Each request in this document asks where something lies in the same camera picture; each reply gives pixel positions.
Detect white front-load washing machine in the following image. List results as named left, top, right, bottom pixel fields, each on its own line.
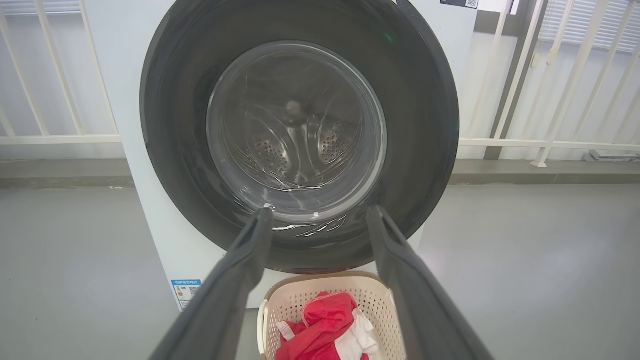
left=82, top=0, right=479, bottom=311

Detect dark washing machine door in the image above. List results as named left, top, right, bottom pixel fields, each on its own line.
left=140, top=0, right=461, bottom=275

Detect white window blinds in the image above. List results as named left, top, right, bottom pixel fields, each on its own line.
left=0, top=0, right=82, bottom=16
left=537, top=0, right=640, bottom=55

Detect stainless steel washing machine drum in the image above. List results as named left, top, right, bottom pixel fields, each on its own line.
left=207, top=42, right=387, bottom=221

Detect white metal railing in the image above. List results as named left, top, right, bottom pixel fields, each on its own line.
left=0, top=0, right=122, bottom=147
left=459, top=0, right=640, bottom=168

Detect dark grey window post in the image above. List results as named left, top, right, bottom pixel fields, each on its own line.
left=484, top=0, right=540, bottom=161

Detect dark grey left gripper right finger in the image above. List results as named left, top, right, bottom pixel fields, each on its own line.
left=367, top=205, right=493, bottom=360

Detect blue energy label sticker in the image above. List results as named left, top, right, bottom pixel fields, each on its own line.
left=171, top=279, right=202, bottom=311

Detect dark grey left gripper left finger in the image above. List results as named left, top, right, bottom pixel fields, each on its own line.
left=150, top=206, right=275, bottom=360

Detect red garment with white stripe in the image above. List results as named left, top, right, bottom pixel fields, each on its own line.
left=275, top=291, right=381, bottom=360

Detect cream perforated basket brown rim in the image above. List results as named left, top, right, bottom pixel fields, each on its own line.
left=257, top=271, right=408, bottom=360

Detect grey flat metal bar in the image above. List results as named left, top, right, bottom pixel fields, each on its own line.
left=582, top=149, right=640, bottom=163

